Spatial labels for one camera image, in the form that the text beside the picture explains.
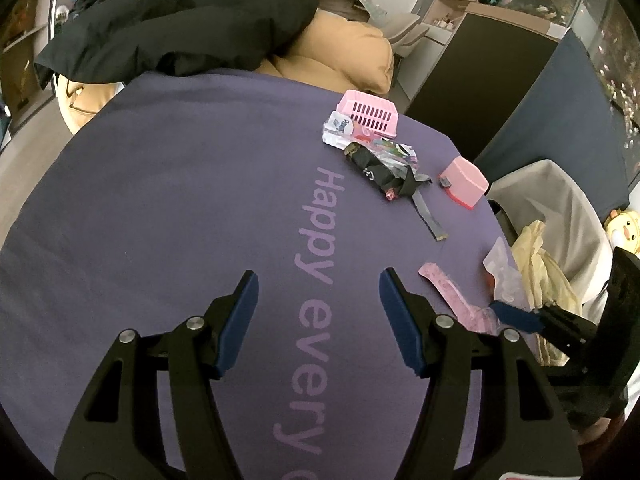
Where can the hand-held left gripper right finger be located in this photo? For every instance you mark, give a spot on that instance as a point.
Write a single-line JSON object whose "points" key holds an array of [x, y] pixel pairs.
{"points": [[400, 315]]}

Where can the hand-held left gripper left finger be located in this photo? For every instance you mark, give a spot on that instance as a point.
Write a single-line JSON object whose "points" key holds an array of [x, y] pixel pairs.
{"points": [[237, 320]]}

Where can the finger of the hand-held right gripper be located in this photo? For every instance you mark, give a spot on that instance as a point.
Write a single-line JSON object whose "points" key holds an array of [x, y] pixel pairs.
{"points": [[555, 325]]}

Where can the pink plastic wrapper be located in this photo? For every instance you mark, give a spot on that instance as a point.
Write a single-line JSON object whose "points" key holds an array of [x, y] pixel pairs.
{"points": [[455, 295]]}

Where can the clear plastic bag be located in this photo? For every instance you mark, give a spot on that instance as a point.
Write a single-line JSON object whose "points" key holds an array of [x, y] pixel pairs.
{"points": [[502, 270]]}

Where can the bin with white liner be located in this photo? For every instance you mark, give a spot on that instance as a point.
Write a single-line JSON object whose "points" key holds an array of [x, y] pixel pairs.
{"points": [[550, 195]]}

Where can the person's right forearm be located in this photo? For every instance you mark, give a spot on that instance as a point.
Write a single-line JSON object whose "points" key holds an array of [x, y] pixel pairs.
{"points": [[600, 430]]}

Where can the pale yellow plastic bag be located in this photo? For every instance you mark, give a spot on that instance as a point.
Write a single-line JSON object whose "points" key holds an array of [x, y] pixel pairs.
{"points": [[542, 270]]}

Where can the blonde doll toy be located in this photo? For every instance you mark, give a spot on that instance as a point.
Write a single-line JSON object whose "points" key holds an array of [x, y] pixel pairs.
{"points": [[625, 230]]}

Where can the grey torn strip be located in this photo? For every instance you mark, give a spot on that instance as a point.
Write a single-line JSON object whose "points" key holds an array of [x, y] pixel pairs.
{"points": [[425, 210]]}

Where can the purple printed mat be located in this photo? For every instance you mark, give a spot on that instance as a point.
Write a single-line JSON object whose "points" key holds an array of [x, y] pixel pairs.
{"points": [[150, 210]]}

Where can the black crumpled wrapper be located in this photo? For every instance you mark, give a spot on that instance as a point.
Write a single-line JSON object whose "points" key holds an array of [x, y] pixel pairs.
{"points": [[372, 170]]}

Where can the small pink box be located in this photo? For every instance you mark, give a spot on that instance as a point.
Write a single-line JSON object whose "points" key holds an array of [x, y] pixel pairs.
{"points": [[465, 180]]}

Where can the colourful clear wrapper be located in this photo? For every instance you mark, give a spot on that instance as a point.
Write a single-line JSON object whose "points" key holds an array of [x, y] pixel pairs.
{"points": [[395, 152]]}

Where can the clear wrapper with blue print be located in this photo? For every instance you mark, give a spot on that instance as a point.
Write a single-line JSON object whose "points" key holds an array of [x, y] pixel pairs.
{"points": [[339, 127]]}

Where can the pink plastic basket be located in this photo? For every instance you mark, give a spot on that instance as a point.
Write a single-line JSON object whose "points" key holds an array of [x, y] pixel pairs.
{"points": [[372, 112]]}

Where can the dark blue panel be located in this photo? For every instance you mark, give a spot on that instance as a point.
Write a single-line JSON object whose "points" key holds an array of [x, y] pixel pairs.
{"points": [[555, 120]]}

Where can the dark brown cabinet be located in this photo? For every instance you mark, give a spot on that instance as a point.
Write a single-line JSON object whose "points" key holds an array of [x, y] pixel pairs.
{"points": [[480, 75]]}

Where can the light grey chair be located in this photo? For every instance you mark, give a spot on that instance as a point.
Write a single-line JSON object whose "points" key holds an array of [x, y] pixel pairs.
{"points": [[407, 32]]}

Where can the black jacket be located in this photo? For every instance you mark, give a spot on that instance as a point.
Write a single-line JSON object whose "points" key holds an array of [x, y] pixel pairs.
{"points": [[190, 15]]}

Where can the cluttered dark table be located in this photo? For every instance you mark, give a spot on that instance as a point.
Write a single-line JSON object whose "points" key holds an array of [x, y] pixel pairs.
{"points": [[345, 2]]}

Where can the wooden wall shelf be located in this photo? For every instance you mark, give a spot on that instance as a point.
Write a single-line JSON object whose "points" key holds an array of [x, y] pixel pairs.
{"points": [[20, 55]]}

